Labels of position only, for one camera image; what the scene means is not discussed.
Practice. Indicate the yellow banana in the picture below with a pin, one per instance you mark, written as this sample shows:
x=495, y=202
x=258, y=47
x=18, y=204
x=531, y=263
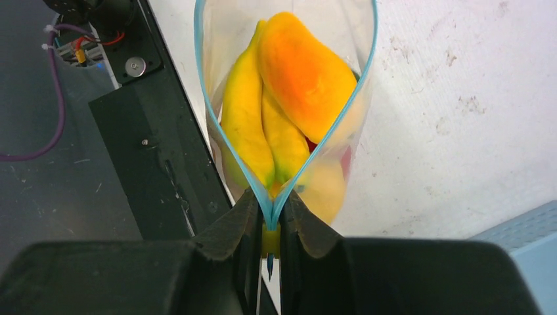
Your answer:
x=288, y=144
x=241, y=118

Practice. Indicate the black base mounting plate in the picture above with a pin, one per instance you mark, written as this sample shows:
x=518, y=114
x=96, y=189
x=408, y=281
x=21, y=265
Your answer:
x=148, y=126

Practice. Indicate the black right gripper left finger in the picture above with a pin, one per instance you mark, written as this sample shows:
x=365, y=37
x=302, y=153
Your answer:
x=216, y=272

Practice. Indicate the clear zip top bag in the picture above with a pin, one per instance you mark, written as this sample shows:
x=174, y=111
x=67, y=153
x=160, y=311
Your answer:
x=223, y=30

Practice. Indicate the orange carrot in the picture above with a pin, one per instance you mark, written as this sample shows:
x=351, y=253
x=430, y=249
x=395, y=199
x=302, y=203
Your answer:
x=310, y=82

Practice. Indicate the small yellow fruit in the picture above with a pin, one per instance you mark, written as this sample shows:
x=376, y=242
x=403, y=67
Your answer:
x=322, y=188

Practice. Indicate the light blue plastic basket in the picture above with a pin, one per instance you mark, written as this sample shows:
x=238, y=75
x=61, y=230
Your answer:
x=530, y=239

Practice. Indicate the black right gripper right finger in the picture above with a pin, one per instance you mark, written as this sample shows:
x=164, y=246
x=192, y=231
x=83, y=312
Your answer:
x=322, y=272

